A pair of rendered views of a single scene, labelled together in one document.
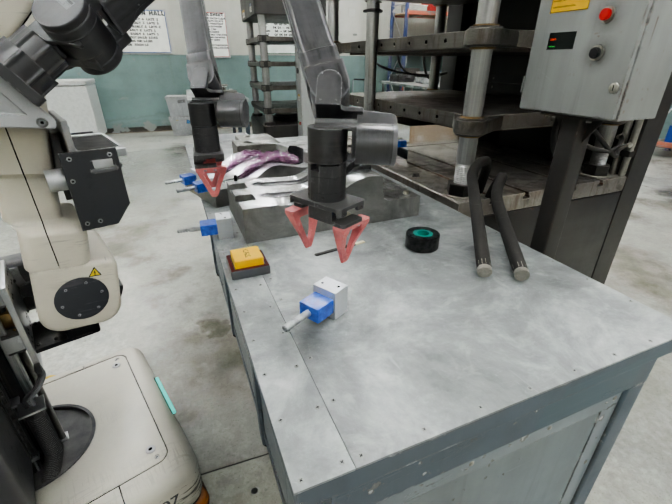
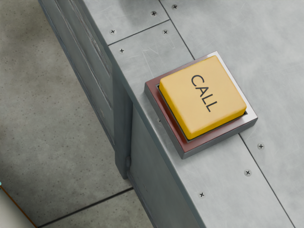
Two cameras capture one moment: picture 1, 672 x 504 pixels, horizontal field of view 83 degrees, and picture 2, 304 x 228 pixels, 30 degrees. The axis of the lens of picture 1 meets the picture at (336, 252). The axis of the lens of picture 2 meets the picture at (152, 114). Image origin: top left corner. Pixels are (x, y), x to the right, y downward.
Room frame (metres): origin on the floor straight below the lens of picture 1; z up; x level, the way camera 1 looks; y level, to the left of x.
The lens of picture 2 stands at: (0.51, 0.28, 1.31)
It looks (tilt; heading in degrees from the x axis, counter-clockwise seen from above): 68 degrees down; 348
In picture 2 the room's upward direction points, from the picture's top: 8 degrees clockwise
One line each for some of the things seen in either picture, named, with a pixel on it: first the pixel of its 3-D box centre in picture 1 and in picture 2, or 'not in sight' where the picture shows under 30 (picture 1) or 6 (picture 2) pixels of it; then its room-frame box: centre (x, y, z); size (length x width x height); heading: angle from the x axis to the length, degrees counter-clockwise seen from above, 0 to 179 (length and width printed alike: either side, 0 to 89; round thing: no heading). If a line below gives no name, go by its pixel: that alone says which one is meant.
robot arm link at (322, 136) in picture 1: (331, 143); not in sight; (0.56, 0.01, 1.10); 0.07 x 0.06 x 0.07; 87
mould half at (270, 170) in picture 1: (264, 168); not in sight; (1.36, 0.26, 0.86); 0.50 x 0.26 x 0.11; 130
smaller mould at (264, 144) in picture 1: (256, 149); not in sight; (1.79, 0.37, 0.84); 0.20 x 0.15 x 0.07; 113
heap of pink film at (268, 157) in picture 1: (263, 157); not in sight; (1.35, 0.25, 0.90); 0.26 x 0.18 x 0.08; 130
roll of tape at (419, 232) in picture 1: (422, 239); not in sight; (0.83, -0.21, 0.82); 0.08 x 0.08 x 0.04
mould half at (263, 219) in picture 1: (322, 190); not in sight; (1.06, 0.04, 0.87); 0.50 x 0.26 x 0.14; 113
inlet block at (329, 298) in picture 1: (312, 309); not in sight; (0.53, 0.04, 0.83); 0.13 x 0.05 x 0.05; 141
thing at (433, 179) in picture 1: (442, 157); not in sight; (1.95, -0.54, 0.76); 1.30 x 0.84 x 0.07; 23
